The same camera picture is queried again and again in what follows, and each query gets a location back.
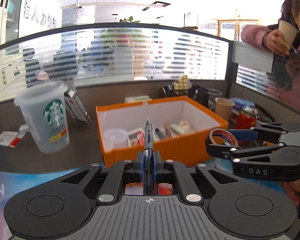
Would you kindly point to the Starbucks plastic cup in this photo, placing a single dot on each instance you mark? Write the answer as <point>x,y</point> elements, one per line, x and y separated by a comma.
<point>43,108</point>

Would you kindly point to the person in pink sweater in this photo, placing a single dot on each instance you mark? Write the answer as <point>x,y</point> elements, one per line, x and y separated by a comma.
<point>279,38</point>

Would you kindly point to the black grey marker pen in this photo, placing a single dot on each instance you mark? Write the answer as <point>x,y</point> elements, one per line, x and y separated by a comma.
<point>148,166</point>

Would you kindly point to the red white small card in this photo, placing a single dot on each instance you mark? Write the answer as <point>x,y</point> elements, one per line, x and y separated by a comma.
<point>11,139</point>

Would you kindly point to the brown adhesive tape roll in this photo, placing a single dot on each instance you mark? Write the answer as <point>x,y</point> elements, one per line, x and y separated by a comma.
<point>223,134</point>

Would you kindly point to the red KitKat bar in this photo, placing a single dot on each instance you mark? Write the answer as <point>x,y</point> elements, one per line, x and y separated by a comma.
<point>140,139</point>

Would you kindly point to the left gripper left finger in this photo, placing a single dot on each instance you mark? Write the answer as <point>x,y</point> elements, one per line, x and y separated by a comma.
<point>120,174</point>

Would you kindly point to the blue cap marker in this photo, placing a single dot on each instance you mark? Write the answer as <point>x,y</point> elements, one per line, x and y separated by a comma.
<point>159,133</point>

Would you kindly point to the green white box stack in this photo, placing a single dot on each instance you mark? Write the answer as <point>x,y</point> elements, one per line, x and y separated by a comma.
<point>142,98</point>

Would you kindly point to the red herbal tea can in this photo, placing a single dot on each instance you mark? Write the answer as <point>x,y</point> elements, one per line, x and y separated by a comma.
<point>247,118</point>

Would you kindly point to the clear heart-shaped container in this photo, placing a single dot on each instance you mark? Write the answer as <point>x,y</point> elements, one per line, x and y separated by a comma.
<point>115,138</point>

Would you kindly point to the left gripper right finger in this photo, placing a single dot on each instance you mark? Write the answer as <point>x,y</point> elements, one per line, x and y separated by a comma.
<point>175,173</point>

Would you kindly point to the orange cardboard box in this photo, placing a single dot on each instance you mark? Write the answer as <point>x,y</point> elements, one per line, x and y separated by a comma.
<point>189,149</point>

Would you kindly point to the glass desk partition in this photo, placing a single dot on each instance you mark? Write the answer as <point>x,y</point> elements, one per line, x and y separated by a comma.
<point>102,53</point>

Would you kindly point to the beige paper cup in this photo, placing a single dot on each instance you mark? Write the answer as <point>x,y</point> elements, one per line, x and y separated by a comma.
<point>223,107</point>

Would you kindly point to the stack of books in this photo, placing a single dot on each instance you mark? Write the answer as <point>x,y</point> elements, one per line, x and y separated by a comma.
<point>242,105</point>

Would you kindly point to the white cream bottle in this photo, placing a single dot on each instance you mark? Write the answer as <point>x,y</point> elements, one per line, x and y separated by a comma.
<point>187,126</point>

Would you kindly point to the boxed item leaning behind cup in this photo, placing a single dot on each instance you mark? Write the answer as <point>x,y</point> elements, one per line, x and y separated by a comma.
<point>76,109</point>

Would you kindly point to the black mesh desk organizer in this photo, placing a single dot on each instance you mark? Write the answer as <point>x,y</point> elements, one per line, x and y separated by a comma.
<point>200,94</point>

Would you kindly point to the yellow pill blister pack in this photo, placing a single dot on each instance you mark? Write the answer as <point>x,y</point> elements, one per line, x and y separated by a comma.
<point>182,83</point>

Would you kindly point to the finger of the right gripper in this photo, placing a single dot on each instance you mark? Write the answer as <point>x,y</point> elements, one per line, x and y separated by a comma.
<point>270,132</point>
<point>276,157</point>

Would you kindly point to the paper cup held by person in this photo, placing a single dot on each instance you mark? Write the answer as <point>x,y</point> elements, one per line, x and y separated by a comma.
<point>289,32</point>

